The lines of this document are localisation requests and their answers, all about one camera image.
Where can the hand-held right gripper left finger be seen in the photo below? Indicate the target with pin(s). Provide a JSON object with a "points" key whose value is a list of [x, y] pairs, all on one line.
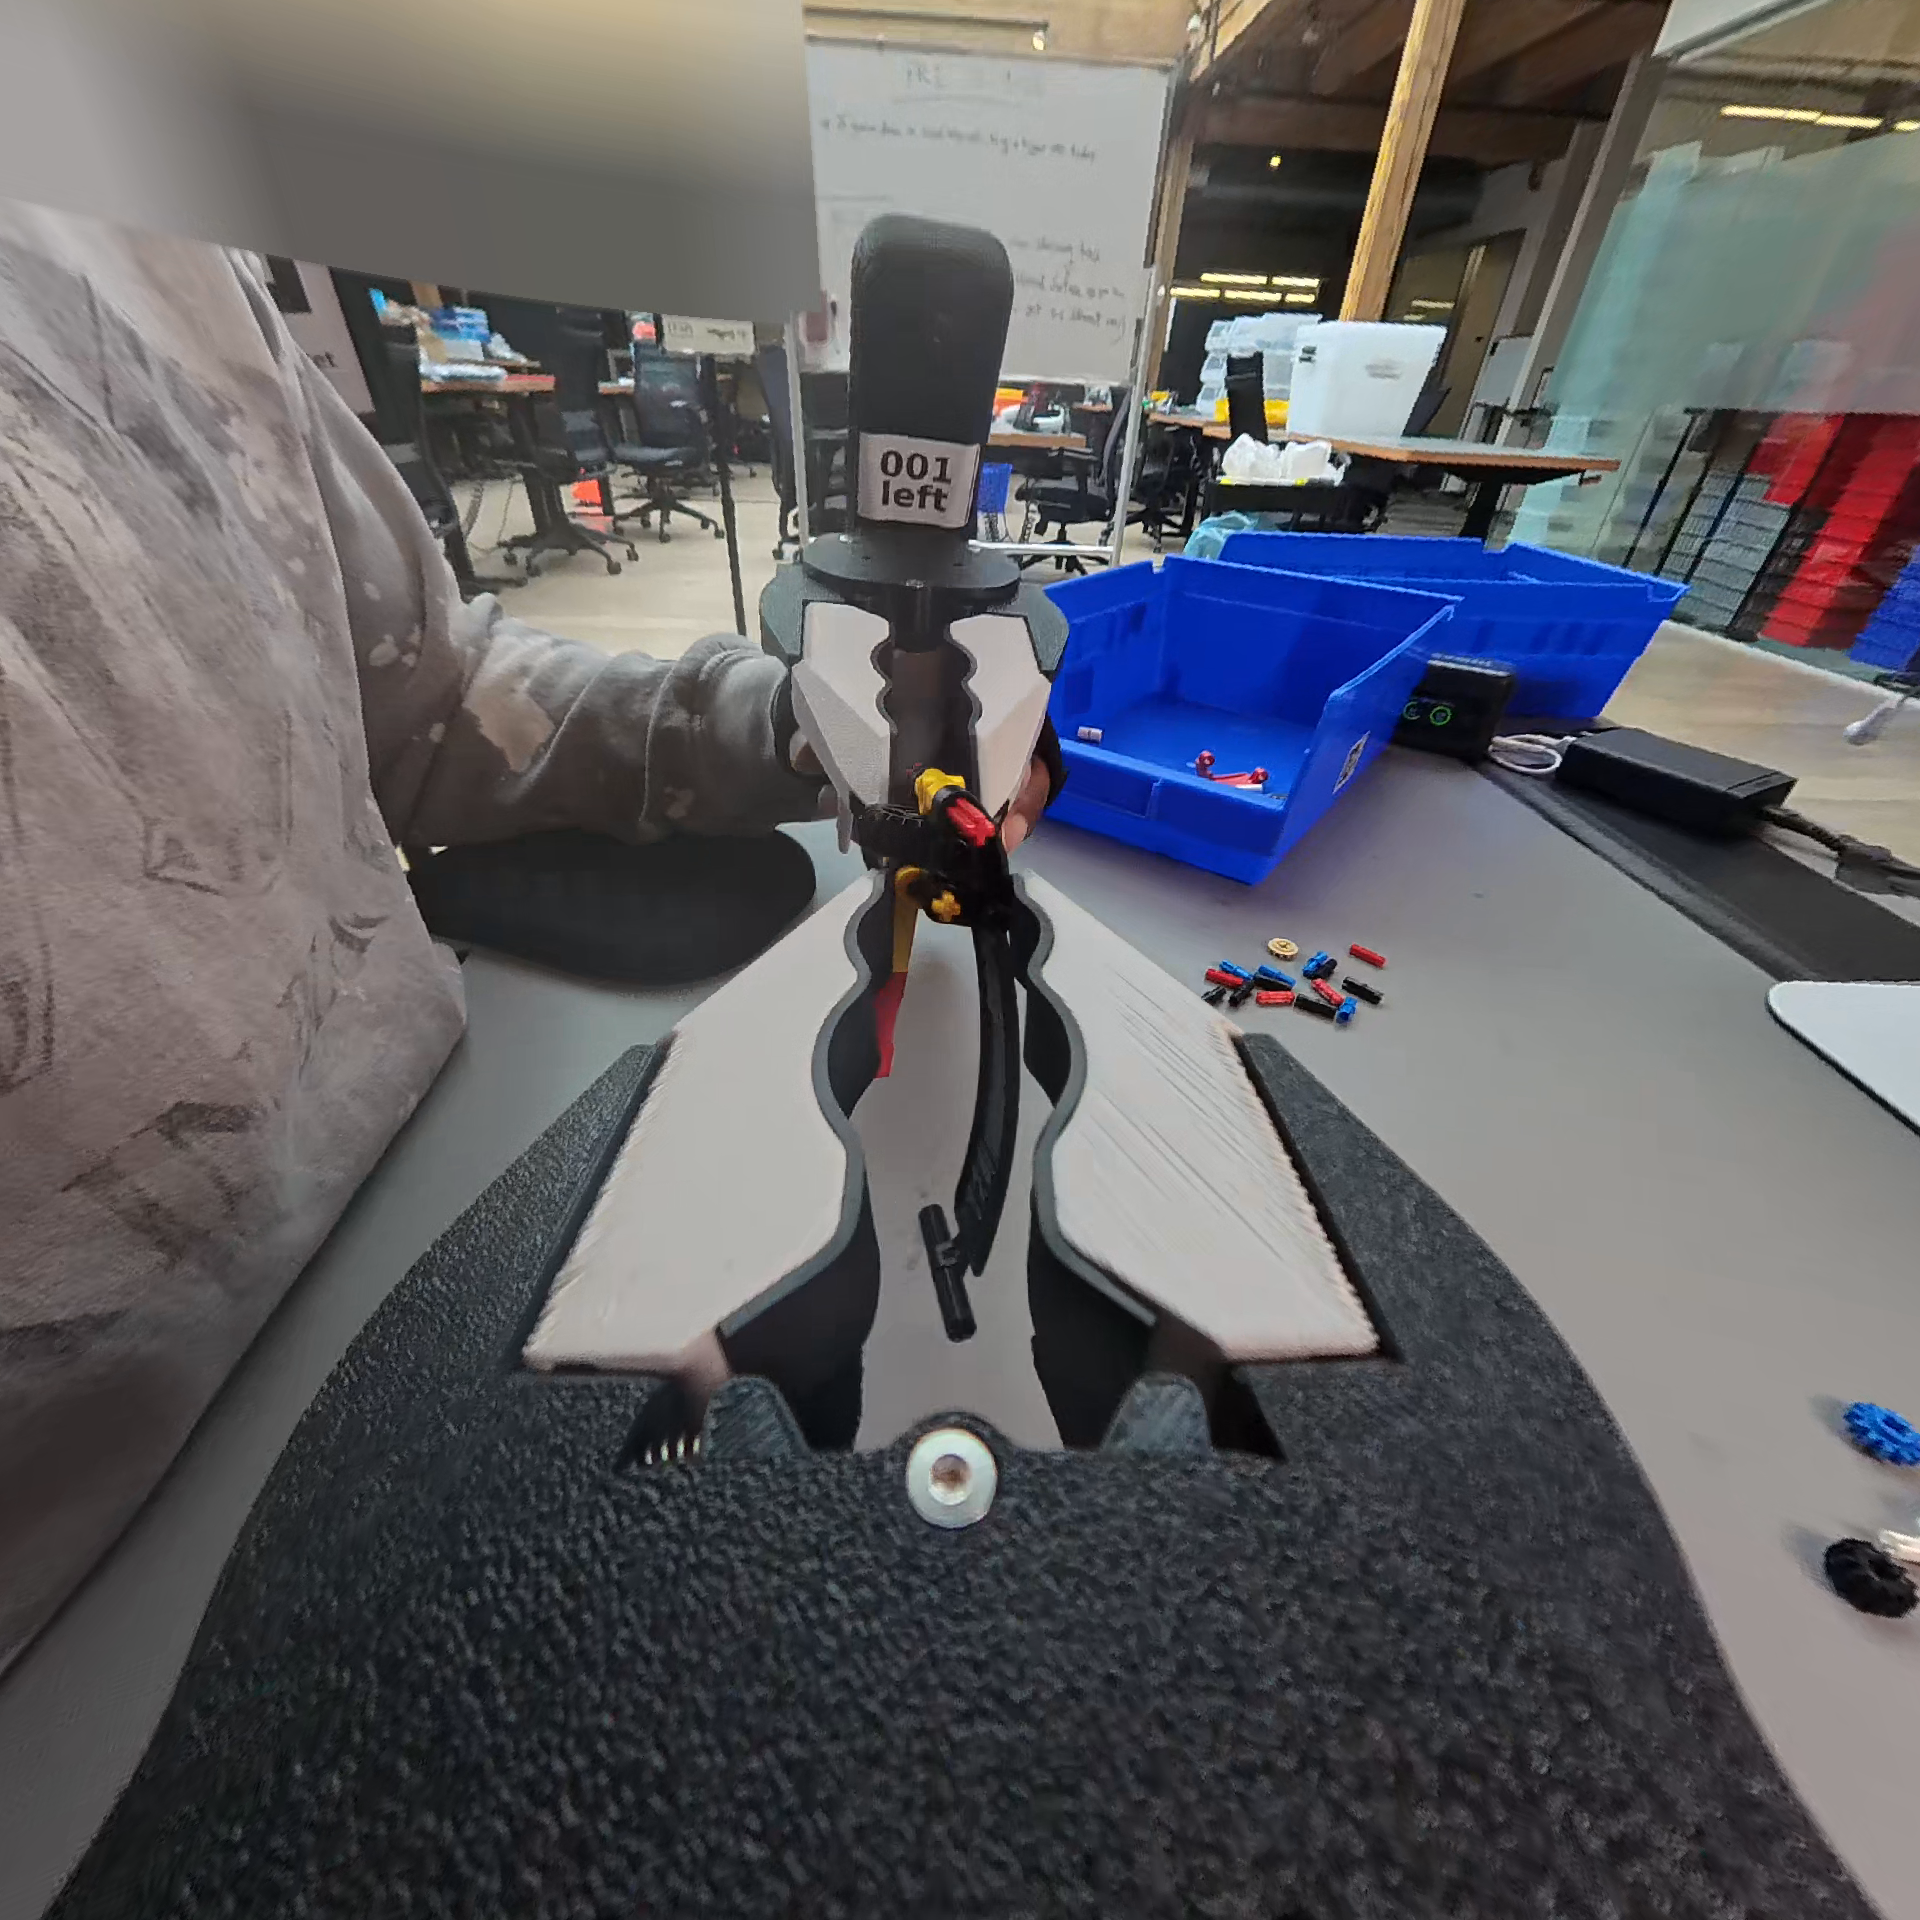
{"points": [[690, 1201]]}

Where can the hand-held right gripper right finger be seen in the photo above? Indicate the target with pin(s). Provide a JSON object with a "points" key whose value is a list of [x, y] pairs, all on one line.
{"points": [[1200, 1201]]}

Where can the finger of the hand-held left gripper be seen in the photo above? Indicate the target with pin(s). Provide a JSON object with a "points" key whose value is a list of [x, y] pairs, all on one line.
{"points": [[1012, 698], [841, 705]]}

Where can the black curved toy roof assembly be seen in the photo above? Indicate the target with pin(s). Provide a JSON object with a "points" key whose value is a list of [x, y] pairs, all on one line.
{"points": [[992, 1081]]}

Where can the grey desk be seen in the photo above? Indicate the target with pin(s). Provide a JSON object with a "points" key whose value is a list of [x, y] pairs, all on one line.
{"points": [[1501, 1201]]}

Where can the background wooden office desk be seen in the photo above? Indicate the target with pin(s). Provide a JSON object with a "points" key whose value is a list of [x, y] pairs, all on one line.
{"points": [[1501, 453]]}

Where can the person's left hand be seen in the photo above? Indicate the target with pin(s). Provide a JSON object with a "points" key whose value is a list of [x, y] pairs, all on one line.
{"points": [[1031, 810]]}

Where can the small blue basket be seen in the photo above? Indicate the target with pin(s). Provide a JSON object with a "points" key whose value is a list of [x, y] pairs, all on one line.
{"points": [[992, 489]]}

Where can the blue plastic parts bin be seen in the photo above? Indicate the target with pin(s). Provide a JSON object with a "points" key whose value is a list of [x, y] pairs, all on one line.
{"points": [[1185, 661], [1561, 631]]}

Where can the black office chair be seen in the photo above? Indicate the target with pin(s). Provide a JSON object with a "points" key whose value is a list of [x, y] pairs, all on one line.
{"points": [[669, 435], [570, 465], [1073, 481]]}

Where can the pile of small connector pins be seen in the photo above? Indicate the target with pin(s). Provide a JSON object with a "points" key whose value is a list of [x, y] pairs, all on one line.
{"points": [[1290, 990]]}

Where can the teal plastic bag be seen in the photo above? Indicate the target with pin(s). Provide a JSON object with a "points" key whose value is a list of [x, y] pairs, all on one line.
{"points": [[1226, 537]]}

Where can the stack of clear plastic boxes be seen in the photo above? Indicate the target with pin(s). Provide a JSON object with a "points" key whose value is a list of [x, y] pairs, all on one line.
{"points": [[1253, 361]]}

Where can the orange traffic cone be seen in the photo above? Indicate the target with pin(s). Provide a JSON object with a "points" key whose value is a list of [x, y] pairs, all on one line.
{"points": [[589, 489]]}

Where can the crumpled white plastic bags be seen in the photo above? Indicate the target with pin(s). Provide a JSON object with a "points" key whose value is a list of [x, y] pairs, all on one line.
{"points": [[1274, 459]]}

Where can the black device with green lights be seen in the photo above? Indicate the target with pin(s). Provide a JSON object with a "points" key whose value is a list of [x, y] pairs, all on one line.
{"points": [[1454, 705]]}

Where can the white storage box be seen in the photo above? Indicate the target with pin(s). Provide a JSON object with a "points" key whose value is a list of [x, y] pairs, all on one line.
{"points": [[1365, 383]]}

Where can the wooden pillar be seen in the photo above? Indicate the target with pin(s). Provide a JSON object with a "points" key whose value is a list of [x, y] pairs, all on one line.
{"points": [[1402, 151]]}

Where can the person's grey patterned sweatshirt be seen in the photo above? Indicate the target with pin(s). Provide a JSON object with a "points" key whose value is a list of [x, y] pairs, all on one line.
{"points": [[181, 900]]}

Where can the black power adapter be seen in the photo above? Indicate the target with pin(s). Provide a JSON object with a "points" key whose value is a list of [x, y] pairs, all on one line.
{"points": [[1673, 781]]}

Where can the white metal book stand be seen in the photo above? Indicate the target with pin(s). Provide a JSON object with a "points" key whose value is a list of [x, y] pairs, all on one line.
{"points": [[1860, 1043]]}

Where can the small blue toy gear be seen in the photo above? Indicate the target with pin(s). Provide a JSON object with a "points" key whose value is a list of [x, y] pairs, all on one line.
{"points": [[1883, 1433]]}

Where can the small black toy gear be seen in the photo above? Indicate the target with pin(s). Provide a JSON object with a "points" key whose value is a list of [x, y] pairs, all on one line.
{"points": [[1868, 1579]]}

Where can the white toy connector piece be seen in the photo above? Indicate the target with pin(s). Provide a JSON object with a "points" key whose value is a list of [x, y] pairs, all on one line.
{"points": [[1903, 1545]]}

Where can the stack of red blue bins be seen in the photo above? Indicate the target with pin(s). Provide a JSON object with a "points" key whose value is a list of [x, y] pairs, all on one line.
{"points": [[1845, 524]]}

